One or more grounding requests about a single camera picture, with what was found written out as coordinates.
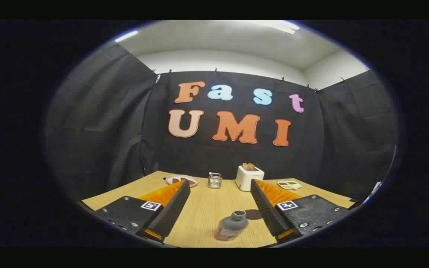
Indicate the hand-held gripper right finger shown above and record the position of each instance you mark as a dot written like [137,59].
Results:
[264,212]

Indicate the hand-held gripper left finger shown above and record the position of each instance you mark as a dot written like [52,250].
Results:
[173,208]

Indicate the dark brown round coaster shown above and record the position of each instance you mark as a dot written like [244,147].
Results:
[254,214]

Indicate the silver juice bottle pink label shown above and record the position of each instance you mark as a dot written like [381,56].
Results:
[231,227]

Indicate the white plate with food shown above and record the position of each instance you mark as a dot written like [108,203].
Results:
[193,181]

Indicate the wooden table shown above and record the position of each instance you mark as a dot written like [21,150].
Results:
[207,208]

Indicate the small white food tray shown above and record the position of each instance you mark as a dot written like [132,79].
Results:
[289,185]

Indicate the white toaster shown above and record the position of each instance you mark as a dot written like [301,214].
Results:
[246,180]

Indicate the brown toast slice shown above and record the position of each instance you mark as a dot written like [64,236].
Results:
[249,166]

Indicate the black backdrop cloth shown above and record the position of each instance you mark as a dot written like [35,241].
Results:
[237,156]

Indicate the long ceiling light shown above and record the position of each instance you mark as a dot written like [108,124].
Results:
[126,36]
[281,26]

